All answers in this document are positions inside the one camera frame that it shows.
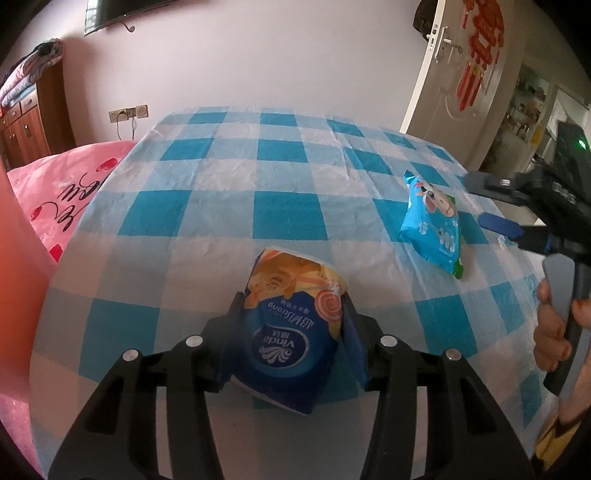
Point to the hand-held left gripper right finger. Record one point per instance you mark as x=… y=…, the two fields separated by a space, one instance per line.
x=355 y=353

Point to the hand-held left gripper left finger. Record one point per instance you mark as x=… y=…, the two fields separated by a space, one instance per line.
x=221 y=344

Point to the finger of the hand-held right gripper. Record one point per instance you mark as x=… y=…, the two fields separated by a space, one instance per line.
x=501 y=224
x=494 y=184

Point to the blue tissue pack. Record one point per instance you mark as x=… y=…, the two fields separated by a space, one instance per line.
x=286 y=341

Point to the blue cow print snack packet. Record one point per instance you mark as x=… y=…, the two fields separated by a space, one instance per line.
x=431 y=226

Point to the pink plastic basin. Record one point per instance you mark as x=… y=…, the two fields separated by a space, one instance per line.
x=18 y=277

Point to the person's right hand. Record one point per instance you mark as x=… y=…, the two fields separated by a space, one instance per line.
x=547 y=332

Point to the clear plastic scrap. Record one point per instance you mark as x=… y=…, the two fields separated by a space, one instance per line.
x=504 y=240

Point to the kitchen shelf with jars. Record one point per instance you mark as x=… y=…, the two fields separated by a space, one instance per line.
x=521 y=110

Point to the white door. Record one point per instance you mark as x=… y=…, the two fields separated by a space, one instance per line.
x=438 y=101

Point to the red knot door decoration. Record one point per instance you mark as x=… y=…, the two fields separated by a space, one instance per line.
x=482 y=41

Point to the blue checked tablecloth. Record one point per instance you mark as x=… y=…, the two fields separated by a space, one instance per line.
x=231 y=194

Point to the dark bag on door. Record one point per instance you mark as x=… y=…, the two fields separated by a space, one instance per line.
x=425 y=14

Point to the person's yellow clothing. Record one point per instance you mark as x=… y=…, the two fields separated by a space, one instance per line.
x=556 y=436

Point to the pink heart print blanket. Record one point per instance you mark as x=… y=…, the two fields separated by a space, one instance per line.
x=69 y=184

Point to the brown wooden cabinet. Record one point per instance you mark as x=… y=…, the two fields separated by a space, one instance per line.
x=41 y=120

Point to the folded blankets pile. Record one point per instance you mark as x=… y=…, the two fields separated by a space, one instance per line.
x=27 y=69

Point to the beige wall outlet panel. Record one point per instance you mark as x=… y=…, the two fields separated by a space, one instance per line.
x=129 y=113

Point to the black wall television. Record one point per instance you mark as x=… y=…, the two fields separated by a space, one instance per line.
x=120 y=11

